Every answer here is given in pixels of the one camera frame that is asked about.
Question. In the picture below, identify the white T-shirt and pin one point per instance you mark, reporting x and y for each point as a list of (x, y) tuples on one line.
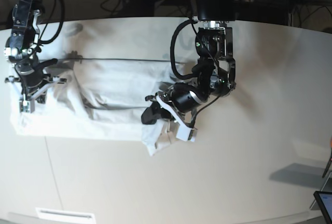
[(101, 99)]

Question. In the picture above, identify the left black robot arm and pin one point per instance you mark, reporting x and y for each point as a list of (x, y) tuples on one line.
[(214, 73)]

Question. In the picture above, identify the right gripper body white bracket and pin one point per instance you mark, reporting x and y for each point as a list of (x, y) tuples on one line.
[(32, 81)]

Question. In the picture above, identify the white label strip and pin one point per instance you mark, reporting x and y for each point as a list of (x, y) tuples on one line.
[(65, 216)]

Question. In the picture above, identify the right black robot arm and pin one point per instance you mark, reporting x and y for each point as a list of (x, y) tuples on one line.
[(21, 50)]

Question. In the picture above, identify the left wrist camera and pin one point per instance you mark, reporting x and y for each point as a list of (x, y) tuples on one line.
[(185, 133)]

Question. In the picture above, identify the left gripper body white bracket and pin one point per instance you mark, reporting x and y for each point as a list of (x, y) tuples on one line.
[(181, 97)]

